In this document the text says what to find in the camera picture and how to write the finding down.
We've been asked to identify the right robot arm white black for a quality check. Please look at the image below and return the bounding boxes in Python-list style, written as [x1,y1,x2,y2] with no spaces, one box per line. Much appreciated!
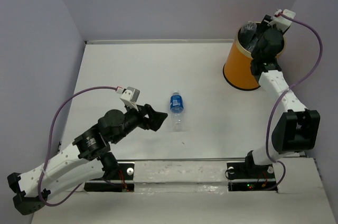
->
[243,10,320,178]

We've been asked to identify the blue label bottle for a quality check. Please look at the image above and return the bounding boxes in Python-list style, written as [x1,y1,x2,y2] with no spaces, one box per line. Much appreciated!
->
[170,90,184,132]

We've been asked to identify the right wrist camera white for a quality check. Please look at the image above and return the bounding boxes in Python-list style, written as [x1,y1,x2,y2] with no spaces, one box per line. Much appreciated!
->
[268,9,296,34]

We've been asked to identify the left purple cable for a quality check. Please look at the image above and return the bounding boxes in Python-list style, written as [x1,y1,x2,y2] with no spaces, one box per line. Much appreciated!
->
[38,86,119,207]

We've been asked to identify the clear bottle white cap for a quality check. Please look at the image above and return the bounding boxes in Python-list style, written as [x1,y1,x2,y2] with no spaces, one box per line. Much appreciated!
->
[238,21,257,48]

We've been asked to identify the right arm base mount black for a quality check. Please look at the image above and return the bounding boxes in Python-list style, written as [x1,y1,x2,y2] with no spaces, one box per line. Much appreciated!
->
[224,162,277,192]

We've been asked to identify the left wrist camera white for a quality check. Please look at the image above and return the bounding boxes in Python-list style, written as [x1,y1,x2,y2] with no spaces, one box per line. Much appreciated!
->
[116,87,140,111]

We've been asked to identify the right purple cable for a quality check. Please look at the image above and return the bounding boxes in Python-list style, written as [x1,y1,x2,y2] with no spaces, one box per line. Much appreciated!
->
[265,14,323,191]

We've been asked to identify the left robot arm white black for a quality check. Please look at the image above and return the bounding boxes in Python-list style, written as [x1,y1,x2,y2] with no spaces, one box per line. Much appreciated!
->
[7,104,168,216]

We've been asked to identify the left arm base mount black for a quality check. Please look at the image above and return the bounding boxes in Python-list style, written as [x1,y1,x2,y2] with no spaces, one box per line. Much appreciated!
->
[83,162,135,192]

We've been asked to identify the orange cylindrical bin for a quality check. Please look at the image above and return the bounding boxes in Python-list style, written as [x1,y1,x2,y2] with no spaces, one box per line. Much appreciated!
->
[223,29,284,91]

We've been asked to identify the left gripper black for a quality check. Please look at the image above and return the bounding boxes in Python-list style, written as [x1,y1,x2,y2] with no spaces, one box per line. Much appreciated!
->
[111,101,168,144]

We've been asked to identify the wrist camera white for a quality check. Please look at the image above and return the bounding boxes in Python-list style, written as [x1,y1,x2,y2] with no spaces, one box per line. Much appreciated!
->
[116,87,140,111]
[268,9,296,34]

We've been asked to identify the metal rail back edge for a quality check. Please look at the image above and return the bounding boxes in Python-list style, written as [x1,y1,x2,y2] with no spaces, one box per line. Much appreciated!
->
[85,39,234,45]

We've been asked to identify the purple cable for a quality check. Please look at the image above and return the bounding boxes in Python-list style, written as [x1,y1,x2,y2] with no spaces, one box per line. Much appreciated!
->
[265,14,323,191]
[38,86,119,207]

